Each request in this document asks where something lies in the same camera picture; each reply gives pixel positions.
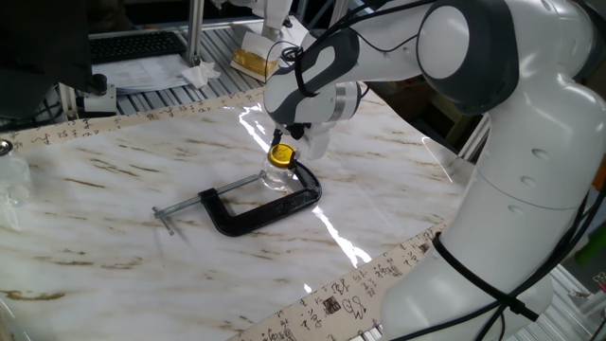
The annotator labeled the small clear glass jar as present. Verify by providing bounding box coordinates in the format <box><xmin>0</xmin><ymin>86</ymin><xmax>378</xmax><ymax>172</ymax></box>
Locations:
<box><xmin>259</xmin><ymin>163</ymin><xmax>297</xmax><ymax>192</ymax></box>

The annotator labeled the aluminium frame post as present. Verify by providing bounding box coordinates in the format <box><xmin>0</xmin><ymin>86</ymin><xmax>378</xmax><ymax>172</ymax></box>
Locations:
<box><xmin>458</xmin><ymin>113</ymin><xmax>491</xmax><ymax>165</ymax></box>
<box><xmin>186</xmin><ymin>0</ymin><xmax>205</xmax><ymax>67</ymax></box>
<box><xmin>56</xmin><ymin>82</ymin><xmax>80</xmax><ymax>122</ymax></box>

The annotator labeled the crumpled white tissue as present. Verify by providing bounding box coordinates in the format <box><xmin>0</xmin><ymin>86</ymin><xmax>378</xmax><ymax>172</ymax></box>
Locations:
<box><xmin>181</xmin><ymin>60</ymin><xmax>223</xmax><ymax>90</ymax></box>

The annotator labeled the marble pattern plastic sheet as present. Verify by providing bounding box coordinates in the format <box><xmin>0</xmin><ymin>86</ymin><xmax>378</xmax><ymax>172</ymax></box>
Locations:
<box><xmin>0</xmin><ymin>82</ymin><xmax>474</xmax><ymax>341</ymax></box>

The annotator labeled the gold metal jar lid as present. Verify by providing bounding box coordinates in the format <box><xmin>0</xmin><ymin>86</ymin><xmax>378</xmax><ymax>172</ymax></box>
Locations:
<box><xmin>266</xmin><ymin>143</ymin><xmax>297</xmax><ymax>171</ymax></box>

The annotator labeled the gold packet with white paper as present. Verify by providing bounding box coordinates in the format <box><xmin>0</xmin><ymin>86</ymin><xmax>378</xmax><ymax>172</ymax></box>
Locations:
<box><xmin>230</xmin><ymin>31</ymin><xmax>280</xmax><ymax>82</ymax></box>

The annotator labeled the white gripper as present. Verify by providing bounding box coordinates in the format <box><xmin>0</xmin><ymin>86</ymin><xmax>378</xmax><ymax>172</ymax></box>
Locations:
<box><xmin>270</xmin><ymin>121</ymin><xmax>332</xmax><ymax>171</ymax></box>

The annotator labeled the green object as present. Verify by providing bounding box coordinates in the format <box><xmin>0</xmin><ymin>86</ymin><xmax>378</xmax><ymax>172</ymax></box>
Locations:
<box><xmin>575</xmin><ymin>235</ymin><xmax>606</xmax><ymax>269</ymax></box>

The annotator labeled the black C-clamp with steel screw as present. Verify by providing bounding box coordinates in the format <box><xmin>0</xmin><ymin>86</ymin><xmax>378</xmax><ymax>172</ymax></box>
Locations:
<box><xmin>151</xmin><ymin>160</ymin><xmax>324</xmax><ymax>238</ymax></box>

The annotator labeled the white block with black knob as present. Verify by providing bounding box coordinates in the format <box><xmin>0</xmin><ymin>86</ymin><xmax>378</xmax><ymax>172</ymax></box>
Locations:
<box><xmin>75</xmin><ymin>73</ymin><xmax>118</xmax><ymax>117</ymax></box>

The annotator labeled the black computer keyboard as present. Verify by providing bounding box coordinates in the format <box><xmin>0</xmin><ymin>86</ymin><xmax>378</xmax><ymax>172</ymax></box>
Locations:
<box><xmin>88</xmin><ymin>30</ymin><xmax>188</xmax><ymax>65</ymax></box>

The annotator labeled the stack of printed papers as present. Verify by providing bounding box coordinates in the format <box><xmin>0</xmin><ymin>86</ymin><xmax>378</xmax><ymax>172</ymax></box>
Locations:
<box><xmin>92</xmin><ymin>53</ymin><xmax>200</xmax><ymax>96</ymax></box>

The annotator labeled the beige calligraphy paper sheet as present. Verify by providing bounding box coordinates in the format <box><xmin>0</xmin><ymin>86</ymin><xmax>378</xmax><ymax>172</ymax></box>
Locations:
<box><xmin>0</xmin><ymin>84</ymin><xmax>449</xmax><ymax>341</ymax></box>

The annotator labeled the empty clear jar silver lid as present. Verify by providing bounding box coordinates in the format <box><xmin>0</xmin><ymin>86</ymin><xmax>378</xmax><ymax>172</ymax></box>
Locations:
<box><xmin>0</xmin><ymin>138</ymin><xmax>34</xmax><ymax>209</ymax></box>

